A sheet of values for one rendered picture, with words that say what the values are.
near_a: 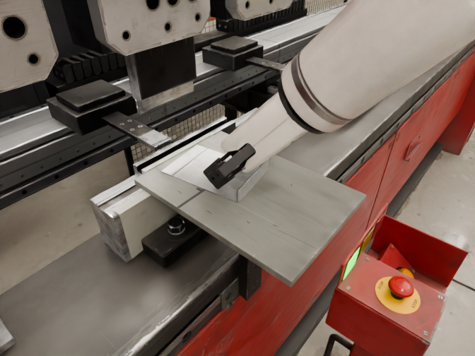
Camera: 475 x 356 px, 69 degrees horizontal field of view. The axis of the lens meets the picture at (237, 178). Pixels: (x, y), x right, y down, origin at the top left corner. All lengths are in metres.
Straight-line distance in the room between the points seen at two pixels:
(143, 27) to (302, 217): 0.28
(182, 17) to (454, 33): 0.29
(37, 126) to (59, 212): 1.42
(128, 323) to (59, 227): 1.56
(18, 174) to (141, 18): 0.40
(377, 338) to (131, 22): 0.61
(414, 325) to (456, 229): 1.50
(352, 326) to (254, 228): 0.35
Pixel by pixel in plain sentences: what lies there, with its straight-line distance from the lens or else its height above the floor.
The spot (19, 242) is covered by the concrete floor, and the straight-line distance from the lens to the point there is 2.05.
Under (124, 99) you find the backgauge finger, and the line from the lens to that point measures 0.69.
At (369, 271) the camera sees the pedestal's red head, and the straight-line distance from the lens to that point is 0.69.
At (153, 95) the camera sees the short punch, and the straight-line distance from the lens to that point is 0.49.
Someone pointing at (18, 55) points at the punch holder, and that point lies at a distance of 0.36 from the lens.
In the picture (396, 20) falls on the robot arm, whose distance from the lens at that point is 0.29.
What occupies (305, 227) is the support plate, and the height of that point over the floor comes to 1.00.
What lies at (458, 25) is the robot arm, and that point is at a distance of 0.29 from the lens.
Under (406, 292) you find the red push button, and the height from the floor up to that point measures 0.81.
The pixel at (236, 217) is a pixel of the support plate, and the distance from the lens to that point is 0.43.
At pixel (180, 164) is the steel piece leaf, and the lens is 0.52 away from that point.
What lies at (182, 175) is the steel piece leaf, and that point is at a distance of 0.50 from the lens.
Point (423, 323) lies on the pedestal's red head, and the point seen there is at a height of 0.78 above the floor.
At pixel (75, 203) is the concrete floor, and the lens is 2.15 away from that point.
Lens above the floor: 1.30
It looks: 37 degrees down
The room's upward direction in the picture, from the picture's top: straight up
